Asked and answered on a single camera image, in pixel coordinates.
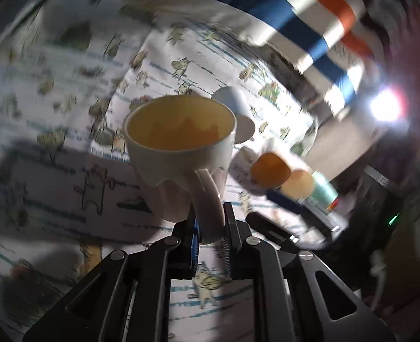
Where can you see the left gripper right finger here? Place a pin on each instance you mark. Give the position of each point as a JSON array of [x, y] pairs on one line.
[[296, 297]]

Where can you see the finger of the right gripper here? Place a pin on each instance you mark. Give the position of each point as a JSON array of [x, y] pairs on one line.
[[286, 241], [310, 212]]

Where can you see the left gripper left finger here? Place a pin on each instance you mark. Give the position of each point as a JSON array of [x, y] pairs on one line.
[[126, 297]]

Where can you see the cream and pink drip mug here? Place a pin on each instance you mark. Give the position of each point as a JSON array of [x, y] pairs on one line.
[[180, 148]]

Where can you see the beige cup orange inside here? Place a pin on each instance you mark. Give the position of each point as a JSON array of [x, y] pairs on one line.
[[270, 169]]

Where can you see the cream cup with pink print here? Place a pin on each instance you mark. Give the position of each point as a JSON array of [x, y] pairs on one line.
[[300, 185]]

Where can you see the white mug lying down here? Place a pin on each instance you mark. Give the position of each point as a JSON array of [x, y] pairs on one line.
[[234, 99]]

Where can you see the mint green mug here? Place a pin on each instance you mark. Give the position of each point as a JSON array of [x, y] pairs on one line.
[[324, 191]]

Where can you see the striped Paris blanket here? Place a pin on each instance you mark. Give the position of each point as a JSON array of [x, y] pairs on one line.
[[331, 43]]

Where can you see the cat pattern bed sheet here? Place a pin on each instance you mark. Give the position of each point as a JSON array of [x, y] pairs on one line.
[[70, 72]]

